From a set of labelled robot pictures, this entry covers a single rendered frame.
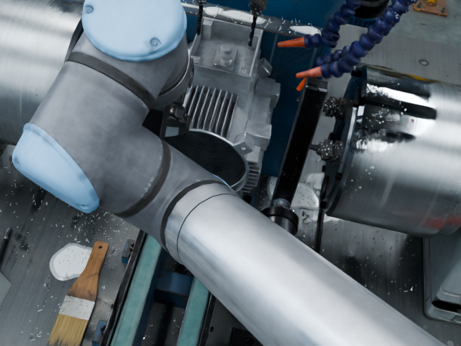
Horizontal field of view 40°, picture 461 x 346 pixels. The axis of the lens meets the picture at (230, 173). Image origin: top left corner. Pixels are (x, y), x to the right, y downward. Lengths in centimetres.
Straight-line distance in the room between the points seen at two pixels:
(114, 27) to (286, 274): 26
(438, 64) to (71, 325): 109
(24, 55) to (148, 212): 42
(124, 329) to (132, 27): 49
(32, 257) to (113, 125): 60
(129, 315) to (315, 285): 51
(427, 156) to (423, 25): 239
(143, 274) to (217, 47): 37
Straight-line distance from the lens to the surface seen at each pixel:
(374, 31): 83
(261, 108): 102
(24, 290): 112
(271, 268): 50
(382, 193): 95
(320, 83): 80
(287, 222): 91
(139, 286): 97
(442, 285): 113
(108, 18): 59
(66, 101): 58
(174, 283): 106
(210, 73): 96
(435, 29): 331
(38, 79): 96
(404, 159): 94
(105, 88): 58
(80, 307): 108
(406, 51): 169
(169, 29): 58
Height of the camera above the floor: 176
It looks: 49 degrees down
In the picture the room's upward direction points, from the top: 11 degrees clockwise
